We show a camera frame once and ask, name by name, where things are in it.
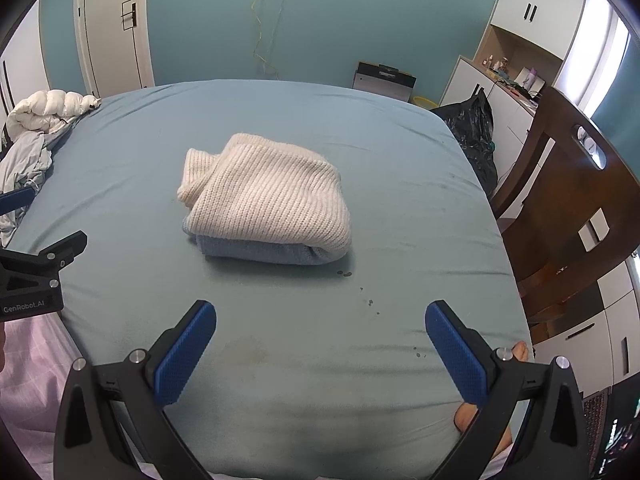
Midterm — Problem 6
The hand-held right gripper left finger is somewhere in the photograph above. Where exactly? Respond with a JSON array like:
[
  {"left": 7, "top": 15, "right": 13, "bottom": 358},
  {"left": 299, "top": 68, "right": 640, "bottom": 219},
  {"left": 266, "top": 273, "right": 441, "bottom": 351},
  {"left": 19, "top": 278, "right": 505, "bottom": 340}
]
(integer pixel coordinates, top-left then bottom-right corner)
[{"left": 52, "top": 300, "right": 217, "bottom": 480}]

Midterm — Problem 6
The yellow wall wire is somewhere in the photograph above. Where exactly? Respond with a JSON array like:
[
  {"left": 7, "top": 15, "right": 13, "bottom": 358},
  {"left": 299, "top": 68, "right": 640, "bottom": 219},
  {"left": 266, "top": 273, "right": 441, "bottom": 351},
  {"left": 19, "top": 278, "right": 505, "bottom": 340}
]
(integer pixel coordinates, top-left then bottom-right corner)
[{"left": 252, "top": 0, "right": 288, "bottom": 81}]

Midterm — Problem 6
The grey crumpled cloth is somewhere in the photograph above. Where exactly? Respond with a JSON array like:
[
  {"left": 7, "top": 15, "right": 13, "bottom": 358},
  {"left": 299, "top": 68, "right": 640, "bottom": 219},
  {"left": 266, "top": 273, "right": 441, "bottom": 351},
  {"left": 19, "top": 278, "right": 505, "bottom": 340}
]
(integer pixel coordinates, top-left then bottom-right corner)
[{"left": 0, "top": 130, "right": 53, "bottom": 248}]

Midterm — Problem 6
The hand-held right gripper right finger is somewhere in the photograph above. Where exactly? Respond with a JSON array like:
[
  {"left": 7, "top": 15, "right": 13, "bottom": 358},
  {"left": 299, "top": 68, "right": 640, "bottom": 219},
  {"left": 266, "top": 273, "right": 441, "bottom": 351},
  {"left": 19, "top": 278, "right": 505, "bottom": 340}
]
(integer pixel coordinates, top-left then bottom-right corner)
[{"left": 425, "top": 300, "right": 593, "bottom": 480}]

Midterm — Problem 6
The person's right foot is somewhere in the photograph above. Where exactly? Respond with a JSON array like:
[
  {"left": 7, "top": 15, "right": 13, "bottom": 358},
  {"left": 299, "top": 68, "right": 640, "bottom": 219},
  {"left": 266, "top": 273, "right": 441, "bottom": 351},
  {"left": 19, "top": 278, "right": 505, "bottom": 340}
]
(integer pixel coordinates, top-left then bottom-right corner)
[{"left": 452, "top": 341, "right": 531, "bottom": 458}]

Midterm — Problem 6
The blue bed sheet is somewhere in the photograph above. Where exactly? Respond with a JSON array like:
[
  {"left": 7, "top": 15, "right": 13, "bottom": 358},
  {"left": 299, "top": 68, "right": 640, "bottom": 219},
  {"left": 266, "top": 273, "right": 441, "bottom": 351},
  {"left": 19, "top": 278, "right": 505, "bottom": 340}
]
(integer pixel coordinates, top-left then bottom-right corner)
[{"left": 0, "top": 78, "right": 533, "bottom": 480}]

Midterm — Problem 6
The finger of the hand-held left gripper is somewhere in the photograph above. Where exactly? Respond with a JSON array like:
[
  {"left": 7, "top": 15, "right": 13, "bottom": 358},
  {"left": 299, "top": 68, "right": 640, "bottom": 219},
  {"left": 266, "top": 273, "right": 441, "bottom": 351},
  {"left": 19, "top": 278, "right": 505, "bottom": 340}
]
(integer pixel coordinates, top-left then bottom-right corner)
[
  {"left": 0, "top": 231, "right": 88, "bottom": 288},
  {"left": 0, "top": 187, "right": 40, "bottom": 215}
]

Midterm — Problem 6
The blue and white knit sweater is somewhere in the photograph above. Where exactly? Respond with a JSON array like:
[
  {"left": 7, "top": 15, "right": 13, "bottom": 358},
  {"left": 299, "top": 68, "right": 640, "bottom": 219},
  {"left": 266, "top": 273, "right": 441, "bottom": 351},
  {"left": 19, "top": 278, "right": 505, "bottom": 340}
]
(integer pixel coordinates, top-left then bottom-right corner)
[{"left": 176, "top": 132, "right": 352, "bottom": 266}]

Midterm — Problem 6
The white drawer cabinet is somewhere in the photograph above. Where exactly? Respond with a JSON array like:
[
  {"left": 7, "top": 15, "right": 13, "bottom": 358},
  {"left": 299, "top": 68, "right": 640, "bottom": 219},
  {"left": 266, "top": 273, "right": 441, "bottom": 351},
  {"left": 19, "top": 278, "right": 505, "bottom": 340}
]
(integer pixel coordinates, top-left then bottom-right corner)
[{"left": 530, "top": 257, "right": 640, "bottom": 396}]

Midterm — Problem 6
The black garbage bag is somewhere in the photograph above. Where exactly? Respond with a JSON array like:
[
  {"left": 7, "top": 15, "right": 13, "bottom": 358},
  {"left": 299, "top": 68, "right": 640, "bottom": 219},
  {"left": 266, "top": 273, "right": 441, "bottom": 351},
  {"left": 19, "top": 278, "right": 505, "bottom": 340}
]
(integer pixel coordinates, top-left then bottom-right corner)
[{"left": 429, "top": 87, "right": 498, "bottom": 196}]

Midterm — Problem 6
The white door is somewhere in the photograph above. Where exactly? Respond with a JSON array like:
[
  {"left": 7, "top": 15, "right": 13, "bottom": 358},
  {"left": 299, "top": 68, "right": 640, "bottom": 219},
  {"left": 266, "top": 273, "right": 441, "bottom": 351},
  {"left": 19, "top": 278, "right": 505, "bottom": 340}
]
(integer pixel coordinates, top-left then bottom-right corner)
[{"left": 72, "top": 0, "right": 156, "bottom": 98}]

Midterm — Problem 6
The black laptop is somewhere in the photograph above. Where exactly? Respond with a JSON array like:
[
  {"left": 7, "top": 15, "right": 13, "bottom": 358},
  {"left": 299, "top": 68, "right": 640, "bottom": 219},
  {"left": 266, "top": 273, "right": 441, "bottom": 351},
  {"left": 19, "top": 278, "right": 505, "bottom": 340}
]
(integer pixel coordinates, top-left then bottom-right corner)
[{"left": 582, "top": 387, "right": 640, "bottom": 480}]

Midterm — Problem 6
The brown wooden chair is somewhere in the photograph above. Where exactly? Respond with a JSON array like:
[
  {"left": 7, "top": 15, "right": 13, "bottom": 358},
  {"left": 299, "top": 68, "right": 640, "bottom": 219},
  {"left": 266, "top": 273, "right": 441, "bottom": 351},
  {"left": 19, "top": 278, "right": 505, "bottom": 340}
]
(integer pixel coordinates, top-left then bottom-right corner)
[{"left": 490, "top": 85, "right": 640, "bottom": 331}]

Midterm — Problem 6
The bright window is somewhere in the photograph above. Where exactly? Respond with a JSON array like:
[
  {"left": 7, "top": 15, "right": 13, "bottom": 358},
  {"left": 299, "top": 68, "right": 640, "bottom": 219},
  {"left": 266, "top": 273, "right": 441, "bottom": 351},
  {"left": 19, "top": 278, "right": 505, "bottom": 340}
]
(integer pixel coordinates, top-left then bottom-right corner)
[{"left": 552, "top": 0, "right": 632, "bottom": 121}]

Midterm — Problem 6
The black cardboard box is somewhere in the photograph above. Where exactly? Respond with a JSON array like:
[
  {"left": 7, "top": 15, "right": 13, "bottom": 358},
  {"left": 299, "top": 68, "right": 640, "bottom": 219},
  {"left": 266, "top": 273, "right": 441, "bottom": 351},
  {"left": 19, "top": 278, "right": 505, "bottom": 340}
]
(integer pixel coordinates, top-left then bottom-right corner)
[{"left": 353, "top": 61, "right": 417, "bottom": 103}]

